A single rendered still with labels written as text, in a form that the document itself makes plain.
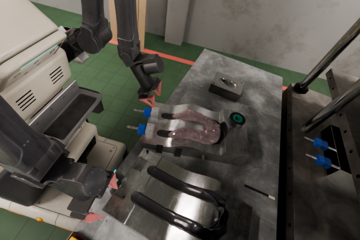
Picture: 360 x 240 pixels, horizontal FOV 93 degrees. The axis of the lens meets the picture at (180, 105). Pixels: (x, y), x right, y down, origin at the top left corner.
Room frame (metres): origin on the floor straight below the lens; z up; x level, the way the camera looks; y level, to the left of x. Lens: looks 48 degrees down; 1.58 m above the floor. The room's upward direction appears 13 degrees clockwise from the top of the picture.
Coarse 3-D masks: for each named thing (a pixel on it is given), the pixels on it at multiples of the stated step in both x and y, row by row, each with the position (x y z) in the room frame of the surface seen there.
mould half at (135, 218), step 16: (160, 160) 0.29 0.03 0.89; (128, 176) 0.20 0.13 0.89; (144, 176) 0.21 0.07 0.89; (176, 176) 0.24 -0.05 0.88; (192, 176) 0.25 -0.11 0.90; (128, 192) 0.15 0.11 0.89; (144, 192) 0.16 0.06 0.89; (160, 192) 0.17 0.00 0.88; (176, 192) 0.18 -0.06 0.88; (224, 192) 0.21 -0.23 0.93; (112, 208) 0.09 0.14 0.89; (128, 208) 0.10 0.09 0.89; (176, 208) 0.13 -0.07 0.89; (192, 208) 0.14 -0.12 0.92; (208, 208) 0.14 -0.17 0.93; (240, 208) 0.18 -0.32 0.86; (128, 224) 0.06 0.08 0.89; (144, 224) 0.07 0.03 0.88; (160, 224) 0.08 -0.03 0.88; (208, 224) 0.10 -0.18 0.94; (240, 224) 0.13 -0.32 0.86
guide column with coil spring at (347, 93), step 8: (352, 88) 0.73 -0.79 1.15; (344, 96) 0.73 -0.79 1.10; (352, 96) 0.72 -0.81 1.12; (328, 104) 0.75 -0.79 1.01; (336, 104) 0.72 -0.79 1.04; (344, 104) 0.71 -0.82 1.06; (320, 112) 0.74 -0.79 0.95; (328, 112) 0.72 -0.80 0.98; (312, 120) 0.74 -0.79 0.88; (320, 120) 0.72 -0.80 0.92; (304, 128) 0.73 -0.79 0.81; (312, 128) 0.71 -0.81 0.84
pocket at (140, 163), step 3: (138, 156) 0.28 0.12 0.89; (138, 159) 0.28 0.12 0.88; (141, 159) 0.28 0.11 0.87; (144, 159) 0.28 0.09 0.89; (135, 162) 0.26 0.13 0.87; (138, 162) 0.27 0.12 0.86; (141, 162) 0.27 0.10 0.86; (144, 162) 0.28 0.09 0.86; (135, 165) 0.25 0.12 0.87; (138, 165) 0.26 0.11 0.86; (141, 165) 0.26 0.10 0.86; (144, 165) 0.26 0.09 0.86; (135, 168) 0.24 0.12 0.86; (138, 168) 0.25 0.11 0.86; (141, 168) 0.25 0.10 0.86
